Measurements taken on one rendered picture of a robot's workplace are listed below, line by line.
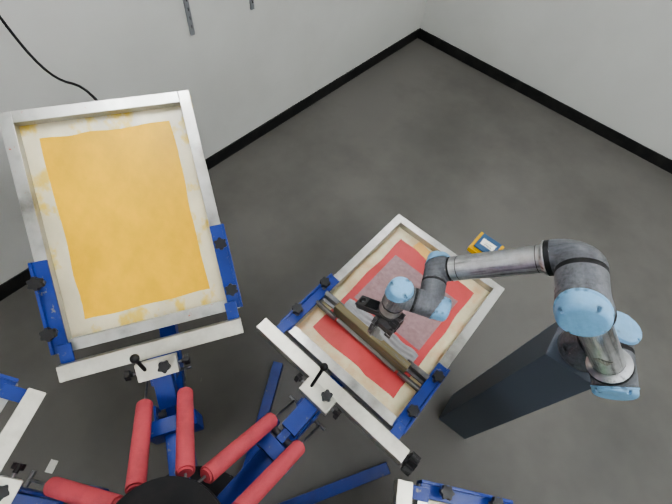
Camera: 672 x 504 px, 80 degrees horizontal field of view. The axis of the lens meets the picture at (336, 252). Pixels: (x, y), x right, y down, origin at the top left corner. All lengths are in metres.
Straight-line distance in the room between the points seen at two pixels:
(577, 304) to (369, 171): 2.68
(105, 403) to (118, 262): 1.34
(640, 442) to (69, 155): 3.29
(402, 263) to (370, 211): 1.43
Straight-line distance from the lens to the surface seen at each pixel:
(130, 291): 1.54
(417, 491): 1.52
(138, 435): 1.38
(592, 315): 1.06
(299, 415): 1.46
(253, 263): 2.89
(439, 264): 1.25
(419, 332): 1.70
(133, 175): 1.57
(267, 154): 3.57
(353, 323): 1.55
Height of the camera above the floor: 2.47
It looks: 57 degrees down
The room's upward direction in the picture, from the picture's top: 10 degrees clockwise
